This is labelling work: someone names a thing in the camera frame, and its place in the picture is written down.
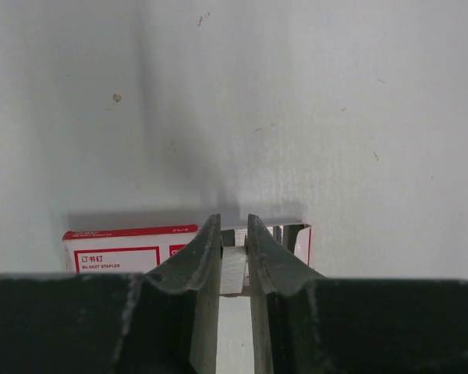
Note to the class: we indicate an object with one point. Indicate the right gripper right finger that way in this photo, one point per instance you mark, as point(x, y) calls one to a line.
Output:
point(304, 322)

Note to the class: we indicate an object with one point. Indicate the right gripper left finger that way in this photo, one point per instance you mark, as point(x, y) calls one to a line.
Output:
point(163, 321)

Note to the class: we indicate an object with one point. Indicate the red staple box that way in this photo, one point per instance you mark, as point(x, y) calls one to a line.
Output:
point(139, 250)

